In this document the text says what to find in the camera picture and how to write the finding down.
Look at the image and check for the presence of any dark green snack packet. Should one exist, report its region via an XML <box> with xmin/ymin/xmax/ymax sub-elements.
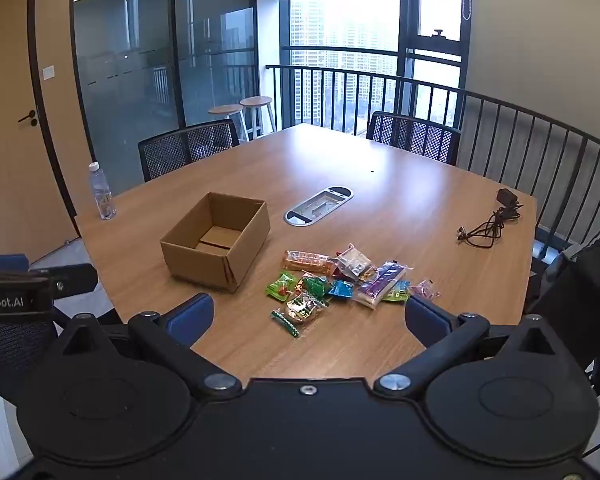
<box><xmin>300</xmin><ymin>274</ymin><xmax>332</xmax><ymax>297</ymax></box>

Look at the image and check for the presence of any bright green snack packet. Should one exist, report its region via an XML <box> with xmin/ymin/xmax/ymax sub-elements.
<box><xmin>265</xmin><ymin>271</ymin><xmax>299</xmax><ymax>302</ymax></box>

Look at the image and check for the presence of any lilac candy packet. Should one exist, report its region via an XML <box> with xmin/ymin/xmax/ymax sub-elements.
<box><xmin>409</xmin><ymin>279</ymin><xmax>440</xmax><ymax>302</ymax></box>

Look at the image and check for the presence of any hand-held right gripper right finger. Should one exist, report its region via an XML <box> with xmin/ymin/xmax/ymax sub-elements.
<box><xmin>373</xmin><ymin>294</ymin><xmax>563</xmax><ymax>401</ymax></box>

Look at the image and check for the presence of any clear plastic water bottle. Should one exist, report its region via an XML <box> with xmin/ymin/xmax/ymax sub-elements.
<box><xmin>87</xmin><ymin>161</ymin><xmax>118</xmax><ymax>221</ymax></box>

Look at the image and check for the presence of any green strip packet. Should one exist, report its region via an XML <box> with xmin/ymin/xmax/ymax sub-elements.
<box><xmin>271</xmin><ymin>310</ymin><xmax>302</xmax><ymax>339</ymax></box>

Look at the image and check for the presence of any light green snack packet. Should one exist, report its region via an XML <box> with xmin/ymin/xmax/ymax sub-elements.
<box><xmin>382</xmin><ymin>280</ymin><xmax>412</xmax><ymax>304</ymax></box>

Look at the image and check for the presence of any black metal railing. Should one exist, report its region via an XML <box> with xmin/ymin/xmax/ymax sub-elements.
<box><xmin>265</xmin><ymin>64</ymin><xmax>600</xmax><ymax>261</ymax></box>

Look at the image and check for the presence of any brown cardboard box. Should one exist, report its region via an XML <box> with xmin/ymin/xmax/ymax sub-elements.
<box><xmin>160</xmin><ymin>191</ymin><xmax>272</xmax><ymax>293</ymax></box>

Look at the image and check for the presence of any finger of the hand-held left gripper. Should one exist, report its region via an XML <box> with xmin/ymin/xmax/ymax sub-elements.
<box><xmin>47</xmin><ymin>263</ymin><xmax>99</xmax><ymax>297</ymax></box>

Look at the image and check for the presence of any purple snack packet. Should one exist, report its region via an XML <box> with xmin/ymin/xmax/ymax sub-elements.
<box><xmin>354</xmin><ymin>260</ymin><xmax>407</xmax><ymax>309</ymax></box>

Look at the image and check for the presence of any black mesh chair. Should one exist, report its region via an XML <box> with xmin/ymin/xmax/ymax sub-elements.
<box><xmin>366</xmin><ymin>111</ymin><xmax>462</xmax><ymax>166</ymax></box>
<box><xmin>138</xmin><ymin>120</ymin><xmax>241</xmax><ymax>183</ymax></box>

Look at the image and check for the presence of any clear nut mix packet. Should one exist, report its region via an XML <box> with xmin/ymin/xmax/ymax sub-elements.
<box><xmin>285</xmin><ymin>294</ymin><xmax>327</xmax><ymax>332</ymax></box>

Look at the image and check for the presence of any orange cracker packet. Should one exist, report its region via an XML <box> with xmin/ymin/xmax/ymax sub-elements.
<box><xmin>283</xmin><ymin>249</ymin><xmax>332</xmax><ymax>274</ymax></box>

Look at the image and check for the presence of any black power adapter with cable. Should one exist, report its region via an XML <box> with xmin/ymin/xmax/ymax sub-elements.
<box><xmin>456</xmin><ymin>188</ymin><xmax>525</xmax><ymax>249</ymax></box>

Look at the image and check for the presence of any white clear cake packet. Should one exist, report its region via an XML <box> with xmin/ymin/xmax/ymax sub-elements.
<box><xmin>336</xmin><ymin>243</ymin><xmax>372</xmax><ymax>281</ymax></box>

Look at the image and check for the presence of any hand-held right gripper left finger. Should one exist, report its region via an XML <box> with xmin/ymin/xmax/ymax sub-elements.
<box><xmin>60</xmin><ymin>292</ymin><xmax>243</xmax><ymax>402</ymax></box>

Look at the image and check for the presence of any black framed window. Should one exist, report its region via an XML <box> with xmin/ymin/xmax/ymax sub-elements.
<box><xmin>280</xmin><ymin>0</ymin><xmax>468</xmax><ymax>136</ymax></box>

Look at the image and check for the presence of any oval metal cable port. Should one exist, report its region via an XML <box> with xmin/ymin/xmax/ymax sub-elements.
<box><xmin>283</xmin><ymin>185</ymin><xmax>354</xmax><ymax>227</ymax></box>

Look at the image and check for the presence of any wooden door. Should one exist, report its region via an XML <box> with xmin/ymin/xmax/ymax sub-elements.
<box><xmin>0</xmin><ymin>0</ymin><xmax>81</xmax><ymax>263</ymax></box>

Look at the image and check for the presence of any dark cloth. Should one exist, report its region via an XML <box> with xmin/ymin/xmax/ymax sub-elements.
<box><xmin>522</xmin><ymin>229</ymin><xmax>600</xmax><ymax>396</ymax></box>

